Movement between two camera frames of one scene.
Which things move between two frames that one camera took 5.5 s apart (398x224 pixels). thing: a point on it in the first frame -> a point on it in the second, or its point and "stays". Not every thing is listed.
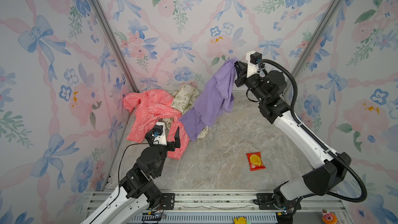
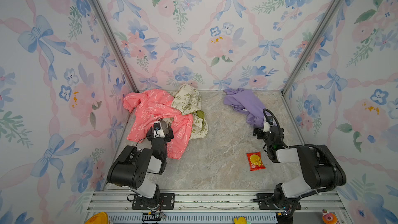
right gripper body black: x=253 y=83 -> x=261 y=135
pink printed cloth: x=148 y=107 stays
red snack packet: x=255 y=161 stays
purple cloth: x=215 y=97 -> x=246 y=101
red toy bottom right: x=329 y=218 stays
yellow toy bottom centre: x=240 y=220 stays
